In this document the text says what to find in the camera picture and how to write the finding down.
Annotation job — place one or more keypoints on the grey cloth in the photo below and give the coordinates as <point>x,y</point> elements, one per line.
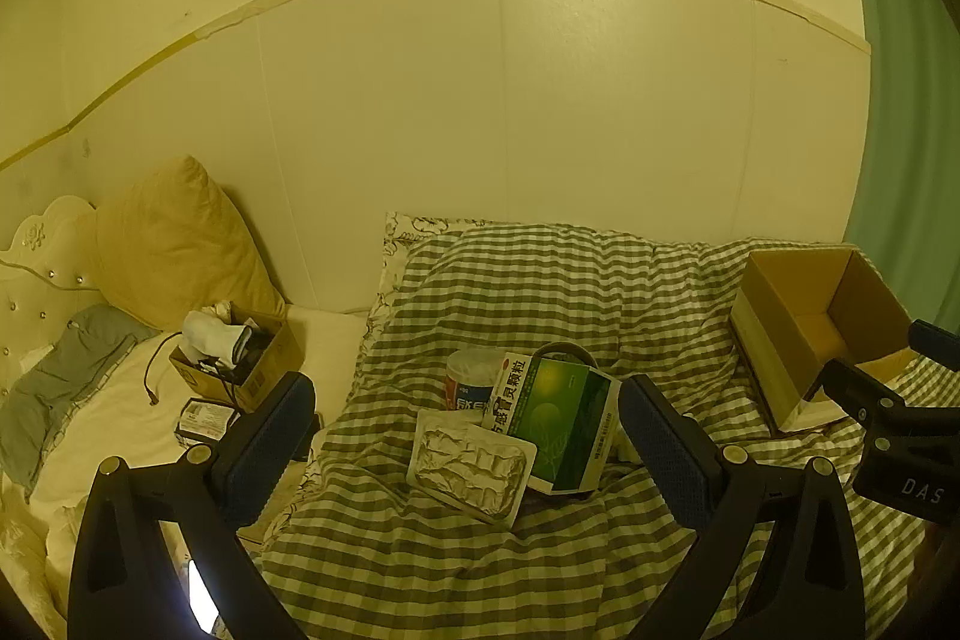
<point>64,377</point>

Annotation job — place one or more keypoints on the green medicine box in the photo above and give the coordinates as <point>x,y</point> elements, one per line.
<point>559,419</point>

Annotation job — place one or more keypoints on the white tufted headboard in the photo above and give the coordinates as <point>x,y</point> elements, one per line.
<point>41,257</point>

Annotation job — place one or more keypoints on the white crumpled cloth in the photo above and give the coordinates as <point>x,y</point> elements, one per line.
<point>210,332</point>

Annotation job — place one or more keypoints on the teal curtain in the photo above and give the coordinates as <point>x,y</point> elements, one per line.
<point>900,85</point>

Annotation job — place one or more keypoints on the foil blister pack tray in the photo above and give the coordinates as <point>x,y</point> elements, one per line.
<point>469,467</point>

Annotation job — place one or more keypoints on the white bed sheet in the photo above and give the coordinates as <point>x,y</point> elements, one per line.
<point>112,430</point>

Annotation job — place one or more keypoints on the small cluttered cardboard box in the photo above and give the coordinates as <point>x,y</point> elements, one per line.
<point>274,351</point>

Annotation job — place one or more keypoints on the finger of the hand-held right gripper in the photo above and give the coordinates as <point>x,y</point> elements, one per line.
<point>934,340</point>
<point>855,392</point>

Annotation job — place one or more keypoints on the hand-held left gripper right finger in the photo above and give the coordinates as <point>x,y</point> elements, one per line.
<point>664,445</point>

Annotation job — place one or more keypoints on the round white canister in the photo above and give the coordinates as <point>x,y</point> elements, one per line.
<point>472,377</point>

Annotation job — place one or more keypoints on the large cardboard box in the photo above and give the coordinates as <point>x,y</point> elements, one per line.
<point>780,295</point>

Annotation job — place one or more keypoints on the checkered blanket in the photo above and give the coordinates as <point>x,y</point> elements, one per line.
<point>540,295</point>

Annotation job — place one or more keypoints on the floral print pillow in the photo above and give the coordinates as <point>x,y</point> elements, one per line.
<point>405,235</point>

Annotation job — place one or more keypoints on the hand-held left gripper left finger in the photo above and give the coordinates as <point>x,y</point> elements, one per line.
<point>266,452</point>

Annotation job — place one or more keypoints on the beige pillow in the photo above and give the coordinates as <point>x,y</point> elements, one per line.
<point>176,242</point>

